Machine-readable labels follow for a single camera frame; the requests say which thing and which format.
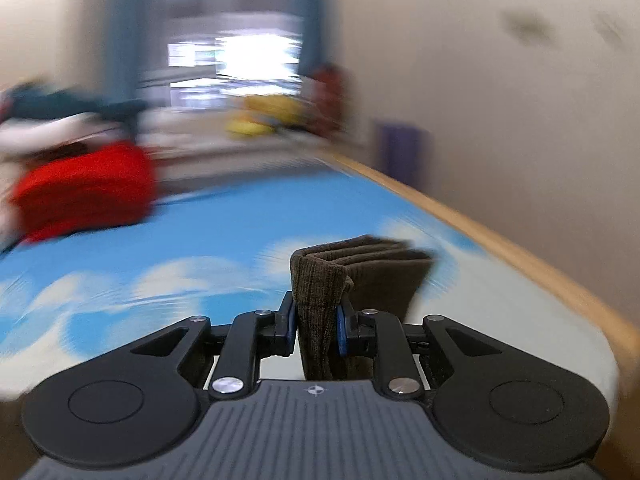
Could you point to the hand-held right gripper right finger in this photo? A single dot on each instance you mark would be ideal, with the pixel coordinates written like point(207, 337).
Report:
point(341, 331)

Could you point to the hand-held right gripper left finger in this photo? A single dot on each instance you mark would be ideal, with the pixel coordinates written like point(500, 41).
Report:
point(288, 321)

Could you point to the blue white-print bed sheet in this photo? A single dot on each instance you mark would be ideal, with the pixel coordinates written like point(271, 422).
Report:
point(175, 250)

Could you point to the purple box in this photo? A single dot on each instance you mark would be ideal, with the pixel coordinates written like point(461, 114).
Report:
point(403, 152)

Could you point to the yellow cloth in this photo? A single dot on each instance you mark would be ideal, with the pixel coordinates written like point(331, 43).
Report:
point(262, 115)

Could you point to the dark red patterned fabric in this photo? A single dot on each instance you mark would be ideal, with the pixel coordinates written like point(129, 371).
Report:
point(330, 100)

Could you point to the red cloth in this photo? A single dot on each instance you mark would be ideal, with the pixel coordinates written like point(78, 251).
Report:
point(85, 190)

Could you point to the window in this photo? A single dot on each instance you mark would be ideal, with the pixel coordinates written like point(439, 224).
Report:
point(235, 60)

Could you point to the white quilt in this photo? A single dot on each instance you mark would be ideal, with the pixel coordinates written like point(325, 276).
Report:
point(55, 135)

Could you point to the teal cloth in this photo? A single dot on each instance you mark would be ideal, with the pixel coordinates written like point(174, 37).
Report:
point(65, 102)

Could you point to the blue curtain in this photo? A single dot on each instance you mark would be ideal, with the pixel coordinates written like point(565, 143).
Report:
point(125, 35)

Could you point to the wooden bed frame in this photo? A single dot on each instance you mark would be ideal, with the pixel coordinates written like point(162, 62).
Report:
point(500, 240)

